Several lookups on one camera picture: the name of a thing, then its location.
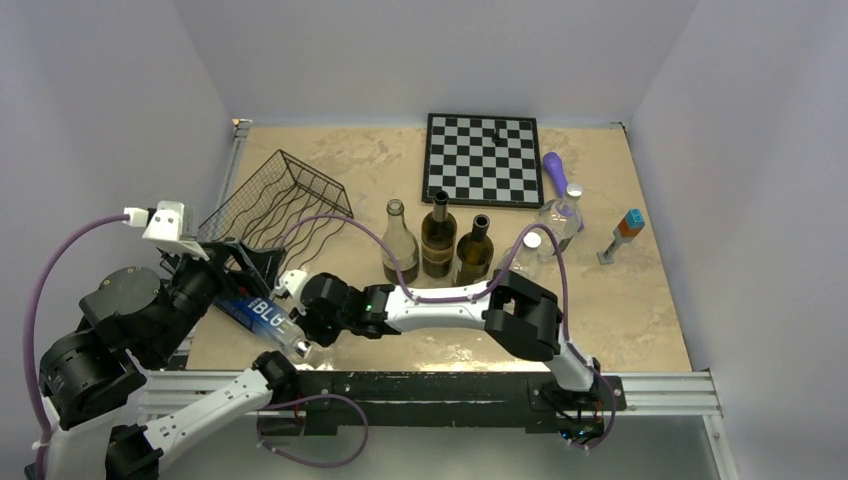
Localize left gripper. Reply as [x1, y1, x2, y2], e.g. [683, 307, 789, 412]
[146, 233, 286, 361]

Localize blue square bottle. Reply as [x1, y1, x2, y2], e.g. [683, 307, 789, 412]
[213, 297, 312, 359]

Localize black wire wine rack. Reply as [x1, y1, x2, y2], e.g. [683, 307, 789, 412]
[197, 150, 353, 270]

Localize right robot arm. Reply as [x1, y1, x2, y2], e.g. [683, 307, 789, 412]
[274, 270, 601, 407]

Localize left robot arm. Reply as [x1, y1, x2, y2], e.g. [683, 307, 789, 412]
[25, 239, 298, 479]

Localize clear empty wine bottle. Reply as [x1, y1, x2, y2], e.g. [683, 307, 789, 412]
[381, 198, 419, 285]

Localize green bottle grey neck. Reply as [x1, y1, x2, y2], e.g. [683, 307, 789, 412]
[420, 190, 458, 278]

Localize clear bottle near silver cap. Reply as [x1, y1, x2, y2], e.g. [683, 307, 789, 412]
[498, 231, 542, 280]

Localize clear bottle silver cap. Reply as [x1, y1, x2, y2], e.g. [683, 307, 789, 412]
[498, 231, 542, 280]
[537, 183, 583, 262]

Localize clear bottle far silver cap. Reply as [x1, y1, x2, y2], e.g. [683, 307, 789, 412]
[537, 183, 583, 262]

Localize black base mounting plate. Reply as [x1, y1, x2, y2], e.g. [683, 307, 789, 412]
[257, 371, 627, 442]

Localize black white chessboard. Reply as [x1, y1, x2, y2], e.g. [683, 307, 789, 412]
[421, 113, 545, 210]

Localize purple flashlight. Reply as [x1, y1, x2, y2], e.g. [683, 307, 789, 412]
[543, 152, 569, 200]

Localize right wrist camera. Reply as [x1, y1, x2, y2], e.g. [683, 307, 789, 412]
[272, 269, 310, 300]

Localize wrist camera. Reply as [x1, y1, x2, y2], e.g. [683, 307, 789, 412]
[142, 200, 209, 260]
[272, 269, 310, 300]

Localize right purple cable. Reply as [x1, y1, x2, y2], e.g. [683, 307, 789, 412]
[278, 213, 617, 452]

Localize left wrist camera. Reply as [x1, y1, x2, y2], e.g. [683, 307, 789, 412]
[142, 200, 209, 260]

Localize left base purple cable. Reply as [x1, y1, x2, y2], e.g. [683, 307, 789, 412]
[254, 394, 372, 468]

